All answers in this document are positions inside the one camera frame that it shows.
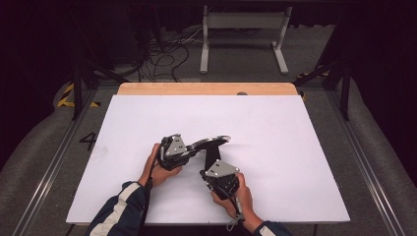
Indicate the person's right hand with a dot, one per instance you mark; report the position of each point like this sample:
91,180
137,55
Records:
244,203

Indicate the black metal stand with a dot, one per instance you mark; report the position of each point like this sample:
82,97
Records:
78,85
344,88

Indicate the person's left hand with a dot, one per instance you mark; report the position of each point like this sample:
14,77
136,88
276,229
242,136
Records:
157,175

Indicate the white metal stand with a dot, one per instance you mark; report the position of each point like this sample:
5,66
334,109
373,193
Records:
244,21

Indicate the white board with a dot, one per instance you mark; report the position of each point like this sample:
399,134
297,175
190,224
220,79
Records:
262,137

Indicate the oval silver photo frame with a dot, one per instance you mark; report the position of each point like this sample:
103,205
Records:
214,141

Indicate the aluminium floor rail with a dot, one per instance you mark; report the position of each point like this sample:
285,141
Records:
49,170
367,170

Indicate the yellow black floor tape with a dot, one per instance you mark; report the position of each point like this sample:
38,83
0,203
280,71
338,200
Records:
67,95

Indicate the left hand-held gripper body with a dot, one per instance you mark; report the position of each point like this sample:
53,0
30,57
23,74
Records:
175,147

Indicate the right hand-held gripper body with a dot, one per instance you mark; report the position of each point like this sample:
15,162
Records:
221,180

